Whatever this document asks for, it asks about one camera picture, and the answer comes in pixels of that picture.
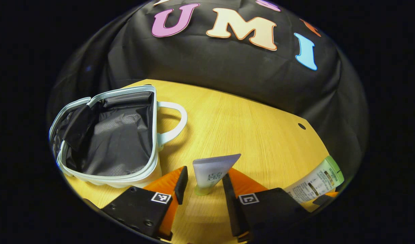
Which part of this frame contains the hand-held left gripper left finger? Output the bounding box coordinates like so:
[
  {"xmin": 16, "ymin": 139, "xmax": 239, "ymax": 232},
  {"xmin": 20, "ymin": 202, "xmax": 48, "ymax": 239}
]
[{"xmin": 101, "ymin": 166, "xmax": 189, "ymax": 241}]

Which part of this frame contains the small grey green-capped tube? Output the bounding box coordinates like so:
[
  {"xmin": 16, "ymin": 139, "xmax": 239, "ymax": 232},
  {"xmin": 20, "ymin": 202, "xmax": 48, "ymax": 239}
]
[{"xmin": 193, "ymin": 154, "xmax": 242, "ymax": 196}]

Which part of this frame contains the light blue suitcase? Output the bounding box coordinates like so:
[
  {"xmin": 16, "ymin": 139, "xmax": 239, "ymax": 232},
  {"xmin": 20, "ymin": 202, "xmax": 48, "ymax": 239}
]
[{"xmin": 48, "ymin": 85, "xmax": 188, "ymax": 189}]

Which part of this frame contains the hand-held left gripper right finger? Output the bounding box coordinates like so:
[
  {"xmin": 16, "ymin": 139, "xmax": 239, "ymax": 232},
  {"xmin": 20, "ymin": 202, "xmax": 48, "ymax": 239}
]
[{"xmin": 222, "ymin": 168, "xmax": 310, "ymax": 243}]

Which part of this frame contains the white green-capped tube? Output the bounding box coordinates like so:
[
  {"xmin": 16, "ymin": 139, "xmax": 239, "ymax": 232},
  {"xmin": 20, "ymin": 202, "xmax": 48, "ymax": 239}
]
[{"xmin": 284, "ymin": 155, "xmax": 345, "ymax": 204}]

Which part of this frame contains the black backdrop cloth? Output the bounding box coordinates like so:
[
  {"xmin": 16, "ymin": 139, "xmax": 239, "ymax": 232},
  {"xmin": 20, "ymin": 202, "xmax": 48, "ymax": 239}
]
[{"xmin": 47, "ymin": 0, "xmax": 369, "ymax": 177}]

